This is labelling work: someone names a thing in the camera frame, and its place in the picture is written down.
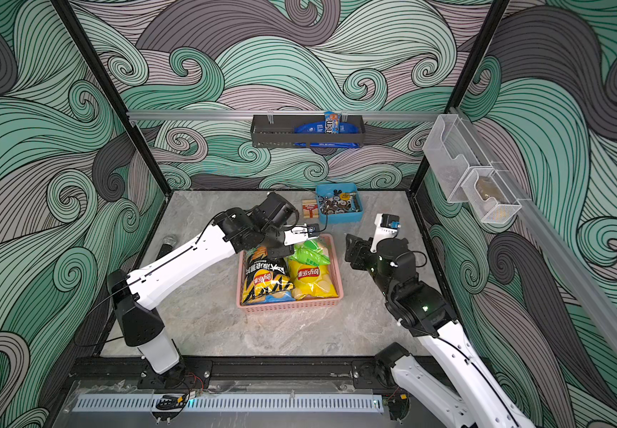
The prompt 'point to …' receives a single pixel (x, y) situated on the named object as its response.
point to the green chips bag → (310, 252)
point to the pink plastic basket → (298, 304)
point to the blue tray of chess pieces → (339, 202)
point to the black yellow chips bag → (263, 275)
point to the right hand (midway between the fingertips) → (361, 238)
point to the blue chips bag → (271, 298)
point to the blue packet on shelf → (319, 127)
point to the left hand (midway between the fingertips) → (290, 232)
